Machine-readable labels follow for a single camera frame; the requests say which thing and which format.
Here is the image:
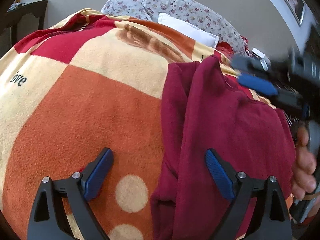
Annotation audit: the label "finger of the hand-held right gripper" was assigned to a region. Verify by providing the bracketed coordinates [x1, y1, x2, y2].
[237, 73, 307, 110]
[230, 56, 290, 78]

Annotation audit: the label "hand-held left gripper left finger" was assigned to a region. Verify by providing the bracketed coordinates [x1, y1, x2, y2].
[27, 147, 115, 240]

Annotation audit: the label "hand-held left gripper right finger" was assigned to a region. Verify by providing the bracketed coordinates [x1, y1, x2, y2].
[204, 149, 293, 240]

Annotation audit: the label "maroon knit sweater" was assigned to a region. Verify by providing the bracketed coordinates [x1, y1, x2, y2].
[151, 55, 297, 240]

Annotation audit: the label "person's right hand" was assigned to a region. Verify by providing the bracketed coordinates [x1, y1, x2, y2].
[291, 125, 319, 200]

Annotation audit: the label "white pillow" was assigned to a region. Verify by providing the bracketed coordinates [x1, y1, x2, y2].
[157, 12, 220, 49]

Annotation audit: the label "orange red printed blanket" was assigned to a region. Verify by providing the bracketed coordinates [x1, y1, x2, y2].
[0, 8, 293, 240]

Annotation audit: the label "floral pillows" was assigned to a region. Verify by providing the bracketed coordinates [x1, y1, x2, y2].
[101, 0, 247, 55]

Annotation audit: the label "dark wooden table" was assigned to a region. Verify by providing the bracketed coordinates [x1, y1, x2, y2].
[0, 0, 48, 53]

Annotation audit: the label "framed wall picture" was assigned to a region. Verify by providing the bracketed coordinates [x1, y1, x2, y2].
[273, 0, 306, 27]

